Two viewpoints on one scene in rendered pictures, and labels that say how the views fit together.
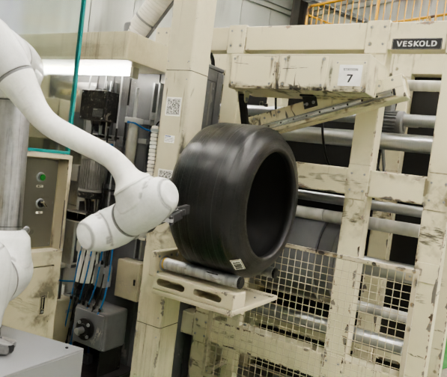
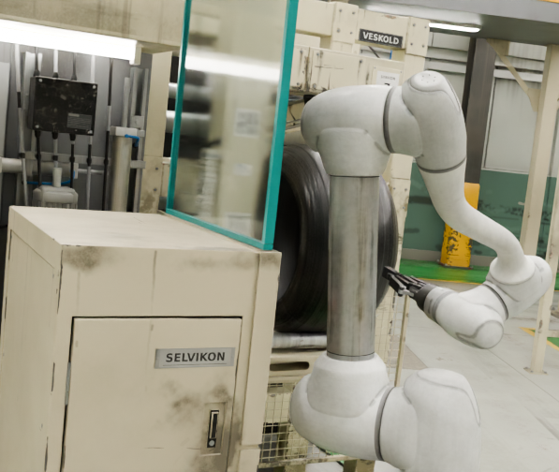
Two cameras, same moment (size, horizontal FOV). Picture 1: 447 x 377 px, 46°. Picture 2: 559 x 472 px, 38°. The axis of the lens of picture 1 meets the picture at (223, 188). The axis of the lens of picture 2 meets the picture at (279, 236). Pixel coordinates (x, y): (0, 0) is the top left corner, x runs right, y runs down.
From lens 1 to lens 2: 2.28 m
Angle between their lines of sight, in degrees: 58
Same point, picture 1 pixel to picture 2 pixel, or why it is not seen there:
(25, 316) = not seen: outside the picture
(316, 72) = (353, 77)
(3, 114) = (375, 199)
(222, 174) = (389, 222)
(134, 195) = (537, 280)
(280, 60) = (311, 55)
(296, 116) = (297, 120)
